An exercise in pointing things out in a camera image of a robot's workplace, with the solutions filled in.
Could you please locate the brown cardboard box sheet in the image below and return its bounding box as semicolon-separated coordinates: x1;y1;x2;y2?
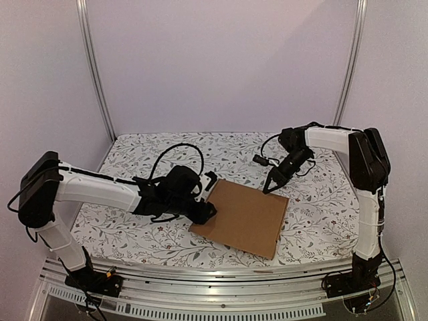
189;179;289;260

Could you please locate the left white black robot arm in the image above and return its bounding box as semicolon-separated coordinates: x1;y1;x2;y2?
7;151;218;290

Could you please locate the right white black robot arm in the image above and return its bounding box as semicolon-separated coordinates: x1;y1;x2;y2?
253;122;391;292

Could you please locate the floral patterned table mat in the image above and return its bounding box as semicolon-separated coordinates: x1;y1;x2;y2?
72;132;358;269

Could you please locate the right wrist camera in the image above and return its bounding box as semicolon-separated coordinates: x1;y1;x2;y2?
252;154;280;167

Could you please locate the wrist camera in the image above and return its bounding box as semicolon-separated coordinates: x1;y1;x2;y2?
197;171;218;202
252;154;280;167

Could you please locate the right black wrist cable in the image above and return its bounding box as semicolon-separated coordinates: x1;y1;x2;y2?
260;132;284;160

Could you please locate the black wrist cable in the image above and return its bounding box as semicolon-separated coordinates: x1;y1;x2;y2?
260;132;284;160
148;142;205;183

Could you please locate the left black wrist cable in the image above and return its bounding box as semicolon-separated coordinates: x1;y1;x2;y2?
148;142;205;183

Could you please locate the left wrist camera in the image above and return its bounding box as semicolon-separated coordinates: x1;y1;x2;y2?
197;171;218;202

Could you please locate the aluminium front rail base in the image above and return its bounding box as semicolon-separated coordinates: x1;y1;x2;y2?
28;258;419;320

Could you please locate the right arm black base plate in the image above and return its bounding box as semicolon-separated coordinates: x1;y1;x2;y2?
321;272;381;298

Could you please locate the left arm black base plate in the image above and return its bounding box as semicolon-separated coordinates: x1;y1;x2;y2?
65;268;124;298

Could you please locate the right aluminium frame post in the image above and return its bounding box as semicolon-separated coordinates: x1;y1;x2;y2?
333;0;368;126

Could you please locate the aluminium frame post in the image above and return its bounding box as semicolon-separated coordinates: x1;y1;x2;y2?
333;0;368;126
76;0;117;142

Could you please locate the left aluminium frame post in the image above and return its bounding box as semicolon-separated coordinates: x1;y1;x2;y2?
76;0;117;142

